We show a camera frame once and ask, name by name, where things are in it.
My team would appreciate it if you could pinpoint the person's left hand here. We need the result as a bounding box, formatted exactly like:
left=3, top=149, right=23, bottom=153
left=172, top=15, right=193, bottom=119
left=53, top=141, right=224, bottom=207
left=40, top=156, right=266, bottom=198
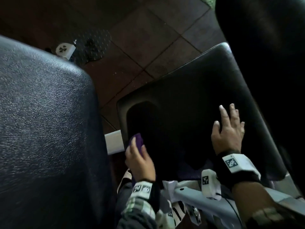
left=125, top=136, right=156, bottom=183

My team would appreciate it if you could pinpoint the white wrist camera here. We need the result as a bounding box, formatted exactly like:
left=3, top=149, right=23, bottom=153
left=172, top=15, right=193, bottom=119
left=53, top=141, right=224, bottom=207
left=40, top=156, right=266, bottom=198
left=201, top=169, right=222, bottom=201
left=155, top=199, right=176, bottom=229

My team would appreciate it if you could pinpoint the grey adjacent bench frame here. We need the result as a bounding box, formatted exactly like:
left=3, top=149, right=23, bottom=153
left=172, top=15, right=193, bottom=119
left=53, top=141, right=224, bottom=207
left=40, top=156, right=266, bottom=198
left=0, top=0, right=305, bottom=229

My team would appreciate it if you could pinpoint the person's white right sandal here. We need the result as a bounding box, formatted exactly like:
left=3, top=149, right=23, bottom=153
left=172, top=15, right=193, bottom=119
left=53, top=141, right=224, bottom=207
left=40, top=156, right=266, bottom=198
left=171, top=201, right=188, bottom=227

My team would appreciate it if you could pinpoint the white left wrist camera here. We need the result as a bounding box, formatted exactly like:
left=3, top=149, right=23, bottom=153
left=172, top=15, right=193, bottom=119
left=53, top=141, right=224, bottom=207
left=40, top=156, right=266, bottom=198
left=155, top=199, right=176, bottom=229

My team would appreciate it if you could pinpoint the black right wristband with markers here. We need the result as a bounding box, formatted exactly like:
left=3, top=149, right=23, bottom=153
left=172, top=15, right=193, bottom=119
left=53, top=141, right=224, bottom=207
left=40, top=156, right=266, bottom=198
left=214, top=150, right=262, bottom=191

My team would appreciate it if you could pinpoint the person's left forearm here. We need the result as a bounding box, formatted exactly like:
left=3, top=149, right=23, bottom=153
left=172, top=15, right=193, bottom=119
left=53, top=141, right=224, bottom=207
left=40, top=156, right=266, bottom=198
left=116, top=195, right=158, bottom=229

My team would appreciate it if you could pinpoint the purple cleaning cloth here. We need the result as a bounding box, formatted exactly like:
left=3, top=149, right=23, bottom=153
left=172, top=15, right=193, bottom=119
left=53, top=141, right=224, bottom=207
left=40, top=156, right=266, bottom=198
left=128, top=133, right=144, bottom=157

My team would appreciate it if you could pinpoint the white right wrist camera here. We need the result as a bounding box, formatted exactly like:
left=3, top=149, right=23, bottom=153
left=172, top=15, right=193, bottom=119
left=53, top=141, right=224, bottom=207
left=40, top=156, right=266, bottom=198
left=201, top=169, right=222, bottom=201

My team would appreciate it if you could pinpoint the person's right forearm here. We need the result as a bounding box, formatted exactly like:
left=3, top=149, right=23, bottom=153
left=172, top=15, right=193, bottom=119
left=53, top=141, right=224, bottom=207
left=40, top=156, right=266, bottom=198
left=232, top=182, right=305, bottom=229

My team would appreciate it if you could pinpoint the person's right hand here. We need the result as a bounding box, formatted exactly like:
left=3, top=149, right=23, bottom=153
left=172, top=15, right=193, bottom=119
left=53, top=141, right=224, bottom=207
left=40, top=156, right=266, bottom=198
left=211, top=103, right=245, bottom=155

